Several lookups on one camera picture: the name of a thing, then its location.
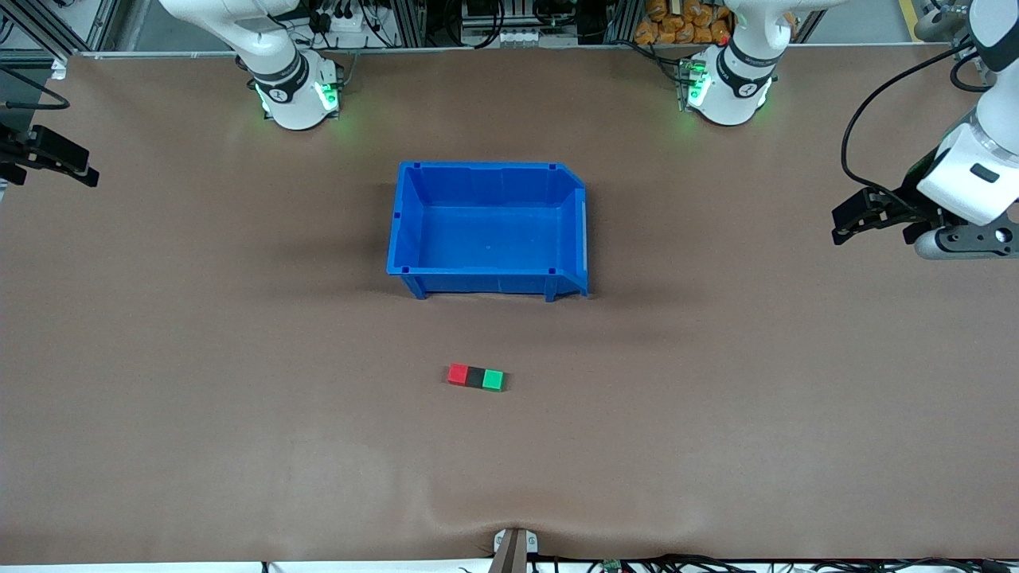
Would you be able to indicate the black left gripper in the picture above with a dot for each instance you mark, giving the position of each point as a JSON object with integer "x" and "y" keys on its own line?
{"x": 902, "y": 204}

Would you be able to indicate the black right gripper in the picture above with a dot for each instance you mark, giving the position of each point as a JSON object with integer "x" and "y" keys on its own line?
{"x": 17, "y": 149}

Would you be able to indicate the green cube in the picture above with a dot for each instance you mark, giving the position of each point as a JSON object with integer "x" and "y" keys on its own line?
{"x": 493, "y": 380}

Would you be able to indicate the red cube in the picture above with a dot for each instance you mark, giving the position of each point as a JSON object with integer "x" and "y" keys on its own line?
{"x": 458, "y": 375}

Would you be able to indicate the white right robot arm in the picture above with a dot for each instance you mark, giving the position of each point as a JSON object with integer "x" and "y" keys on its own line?
{"x": 294, "y": 103}

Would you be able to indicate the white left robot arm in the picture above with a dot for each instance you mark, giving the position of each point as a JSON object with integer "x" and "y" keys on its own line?
{"x": 728, "y": 95}

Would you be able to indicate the black cube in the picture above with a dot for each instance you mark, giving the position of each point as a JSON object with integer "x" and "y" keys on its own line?
{"x": 475, "y": 377}

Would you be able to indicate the orange snack bags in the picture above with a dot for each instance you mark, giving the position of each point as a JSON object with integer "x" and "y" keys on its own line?
{"x": 677, "y": 28}

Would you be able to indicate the white power strip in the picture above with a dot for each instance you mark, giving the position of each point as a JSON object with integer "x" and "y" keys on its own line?
{"x": 350, "y": 22}

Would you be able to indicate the brown table mat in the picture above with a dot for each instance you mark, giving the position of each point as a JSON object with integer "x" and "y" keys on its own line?
{"x": 239, "y": 446}

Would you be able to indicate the blue plastic storage bin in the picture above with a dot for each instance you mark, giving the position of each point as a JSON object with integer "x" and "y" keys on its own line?
{"x": 486, "y": 231}

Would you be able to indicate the white terminal strip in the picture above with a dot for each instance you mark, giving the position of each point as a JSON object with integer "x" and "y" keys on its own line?
{"x": 509, "y": 36}

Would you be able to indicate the black equipment box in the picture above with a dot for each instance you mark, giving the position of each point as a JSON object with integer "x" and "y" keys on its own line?
{"x": 486, "y": 6}

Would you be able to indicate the aluminium frame profile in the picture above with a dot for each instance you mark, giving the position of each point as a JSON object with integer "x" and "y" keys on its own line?
{"x": 103, "y": 28}
{"x": 955, "y": 20}

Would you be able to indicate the aluminium frame post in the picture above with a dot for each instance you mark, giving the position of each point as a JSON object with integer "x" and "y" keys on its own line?
{"x": 621, "y": 20}
{"x": 410, "y": 24}

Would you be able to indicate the camera stand post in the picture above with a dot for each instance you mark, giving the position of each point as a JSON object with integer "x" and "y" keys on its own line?
{"x": 513, "y": 553}

